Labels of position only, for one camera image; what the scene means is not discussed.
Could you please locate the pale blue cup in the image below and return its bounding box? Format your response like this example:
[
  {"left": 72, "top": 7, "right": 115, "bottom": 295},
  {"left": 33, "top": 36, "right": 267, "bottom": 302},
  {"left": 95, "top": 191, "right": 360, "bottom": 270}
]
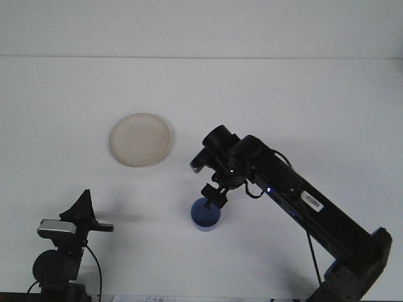
[{"left": 190, "top": 197, "right": 222, "bottom": 233}]

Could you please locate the pale round plate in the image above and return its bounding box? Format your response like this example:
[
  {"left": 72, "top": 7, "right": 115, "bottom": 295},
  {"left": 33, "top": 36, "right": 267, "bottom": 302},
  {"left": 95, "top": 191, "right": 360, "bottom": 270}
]
[{"left": 109, "top": 112, "right": 173, "bottom": 168}]

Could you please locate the white printed paper sheet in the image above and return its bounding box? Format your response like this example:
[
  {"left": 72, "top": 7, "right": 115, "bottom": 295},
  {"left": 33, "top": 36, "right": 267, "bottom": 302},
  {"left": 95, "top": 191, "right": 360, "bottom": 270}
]
[{"left": 111, "top": 294, "right": 179, "bottom": 302}]

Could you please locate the long black arm cable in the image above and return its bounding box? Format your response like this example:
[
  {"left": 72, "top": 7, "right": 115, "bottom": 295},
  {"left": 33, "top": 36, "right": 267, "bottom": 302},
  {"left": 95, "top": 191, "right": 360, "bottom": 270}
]
[{"left": 82, "top": 244, "right": 103, "bottom": 298}]

